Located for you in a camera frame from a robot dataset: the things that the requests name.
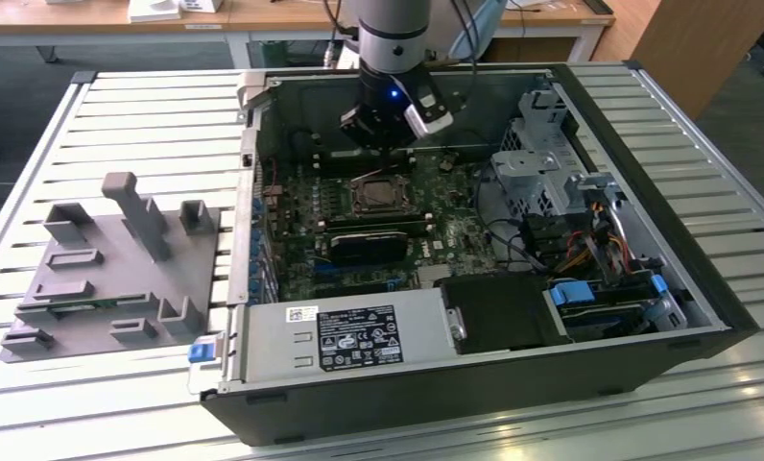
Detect hard disk in blue carrier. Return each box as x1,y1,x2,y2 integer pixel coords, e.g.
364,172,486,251
546,280,655,343

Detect wooden desk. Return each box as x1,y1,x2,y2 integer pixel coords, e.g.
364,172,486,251
0,0,618,66

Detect metal socket cover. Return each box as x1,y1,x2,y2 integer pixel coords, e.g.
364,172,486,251
348,175,416,216

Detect CPU socket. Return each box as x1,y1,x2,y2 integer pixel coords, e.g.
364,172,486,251
347,175,419,217

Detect grey parts rack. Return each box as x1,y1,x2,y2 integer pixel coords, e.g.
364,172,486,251
0,171,230,365

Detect silver power supply unit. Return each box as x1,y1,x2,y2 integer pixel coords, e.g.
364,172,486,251
218,289,451,391

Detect wooden cabinet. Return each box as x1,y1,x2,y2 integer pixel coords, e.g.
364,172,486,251
589,0,764,124

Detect blue power supply latch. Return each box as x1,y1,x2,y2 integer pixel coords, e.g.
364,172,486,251
188,338,222,365

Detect grey cable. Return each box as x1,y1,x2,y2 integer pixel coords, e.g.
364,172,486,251
491,232,543,274

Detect black PC case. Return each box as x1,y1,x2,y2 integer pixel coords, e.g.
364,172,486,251
199,60,762,448

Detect black plastic shroud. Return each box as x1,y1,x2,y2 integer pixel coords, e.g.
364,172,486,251
435,274,575,357

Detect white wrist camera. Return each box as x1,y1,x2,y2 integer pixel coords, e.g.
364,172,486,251
400,71,458,139

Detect black RAM slot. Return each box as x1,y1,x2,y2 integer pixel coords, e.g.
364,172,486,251
323,217,427,227
323,221,427,231
323,213,427,224
316,158,416,166
316,147,416,158
323,224,427,235
316,153,416,162

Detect white cardboard box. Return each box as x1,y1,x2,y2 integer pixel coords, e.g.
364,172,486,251
128,0,186,23

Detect green motherboard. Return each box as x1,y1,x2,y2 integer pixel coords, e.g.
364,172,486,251
252,153,505,303

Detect black data cable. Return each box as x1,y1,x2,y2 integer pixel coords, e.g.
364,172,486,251
472,170,547,276

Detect coloured power wire bundle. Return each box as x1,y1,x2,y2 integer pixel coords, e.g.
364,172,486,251
563,204,637,289

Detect black graphics card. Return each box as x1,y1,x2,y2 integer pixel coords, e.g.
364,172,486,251
322,229,410,268

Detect green RAM stick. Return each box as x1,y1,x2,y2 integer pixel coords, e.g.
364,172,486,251
48,298,122,312

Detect thin wire locking lever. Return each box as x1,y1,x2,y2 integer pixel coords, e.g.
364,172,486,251
354,165,398,182

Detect white printed box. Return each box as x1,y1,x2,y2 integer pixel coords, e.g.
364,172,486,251
180,0,231,14

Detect silver CPU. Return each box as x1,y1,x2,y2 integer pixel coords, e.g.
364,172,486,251
360,181,407,206

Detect silver drive cage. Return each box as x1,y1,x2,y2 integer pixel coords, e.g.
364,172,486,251
489,88,621,220

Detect black robot cable hose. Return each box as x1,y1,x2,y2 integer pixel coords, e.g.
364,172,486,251
320,0,486,111

